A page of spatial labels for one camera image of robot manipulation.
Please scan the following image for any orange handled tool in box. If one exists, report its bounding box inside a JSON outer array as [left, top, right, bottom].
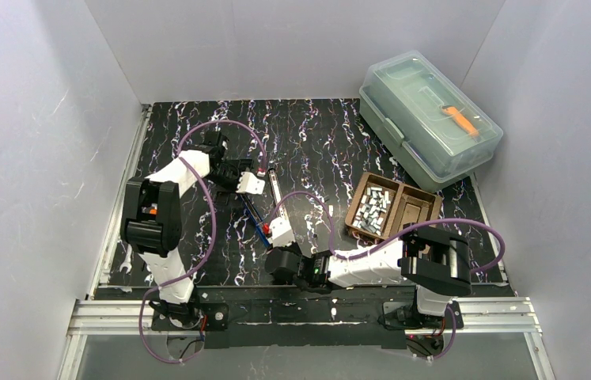
[[441, 105, 480, 139]]

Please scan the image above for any black marbled mat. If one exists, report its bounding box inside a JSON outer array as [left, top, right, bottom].
[[116, 97, 496, 288]]

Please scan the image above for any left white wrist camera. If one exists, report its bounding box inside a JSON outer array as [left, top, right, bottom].
[[236, 171, 265, 195]]

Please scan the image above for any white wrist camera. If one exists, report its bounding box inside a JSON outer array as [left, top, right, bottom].
[[236, 171, 265, 195], [263, 217, 295, 248]]

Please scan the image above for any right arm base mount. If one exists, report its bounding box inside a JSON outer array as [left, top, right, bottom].
[[377, 301, 464, 361]]

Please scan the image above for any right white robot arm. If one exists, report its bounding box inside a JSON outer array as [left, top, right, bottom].
[[264, 226, 472, 329]]

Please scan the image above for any clear plastic storage box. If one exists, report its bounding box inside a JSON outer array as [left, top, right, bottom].
[[359, 51, 503, 192]]

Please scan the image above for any silver open-end wrench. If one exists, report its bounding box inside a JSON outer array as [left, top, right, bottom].
[[119, 246, 132, 274]]

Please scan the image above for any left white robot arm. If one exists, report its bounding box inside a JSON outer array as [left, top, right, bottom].
[[120, 131, 265, 321]]

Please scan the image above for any pile of staple strips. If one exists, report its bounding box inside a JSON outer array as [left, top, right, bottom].
[[352, 185, 392, 235]]

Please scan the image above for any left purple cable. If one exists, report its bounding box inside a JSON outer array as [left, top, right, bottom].
[[138, 119, 269, 366]]

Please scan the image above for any brown wooden tray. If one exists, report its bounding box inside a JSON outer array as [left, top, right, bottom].
[[345, 172, 443, 241]]

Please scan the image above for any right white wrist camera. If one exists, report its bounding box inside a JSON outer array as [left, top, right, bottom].
[[263, 217, 295, 248]]

